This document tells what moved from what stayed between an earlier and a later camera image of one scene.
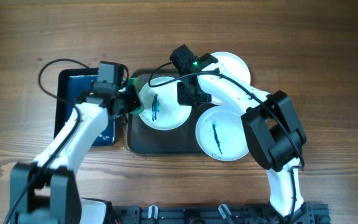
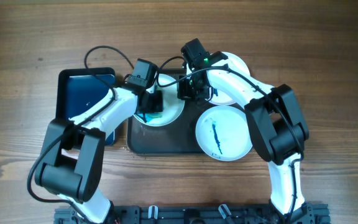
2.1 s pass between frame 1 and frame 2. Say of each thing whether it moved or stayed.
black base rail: stayed
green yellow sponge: moved
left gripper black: moved
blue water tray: stayed
